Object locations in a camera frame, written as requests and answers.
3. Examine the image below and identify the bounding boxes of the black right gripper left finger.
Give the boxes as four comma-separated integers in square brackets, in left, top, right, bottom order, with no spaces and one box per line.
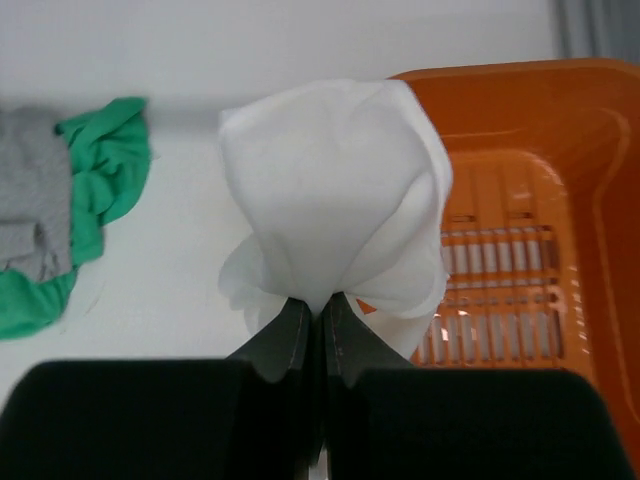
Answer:
[227,299,313,384]

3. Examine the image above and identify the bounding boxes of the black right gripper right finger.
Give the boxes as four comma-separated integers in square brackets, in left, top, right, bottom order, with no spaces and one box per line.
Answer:
[322,293,413,388]

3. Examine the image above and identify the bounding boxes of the white tank top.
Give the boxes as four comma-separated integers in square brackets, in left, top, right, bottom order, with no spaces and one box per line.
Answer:
[217,79,453,358]

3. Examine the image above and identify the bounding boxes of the green tank top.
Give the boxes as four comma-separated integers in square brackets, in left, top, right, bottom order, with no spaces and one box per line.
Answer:
[1,97,152,340]

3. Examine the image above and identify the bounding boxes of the grey tank top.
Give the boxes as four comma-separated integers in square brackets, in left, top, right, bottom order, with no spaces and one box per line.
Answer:
[1,107,72,283]

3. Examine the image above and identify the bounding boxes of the orange plastic basket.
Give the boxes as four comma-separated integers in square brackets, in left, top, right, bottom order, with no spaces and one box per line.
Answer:
[357,57,640,474]

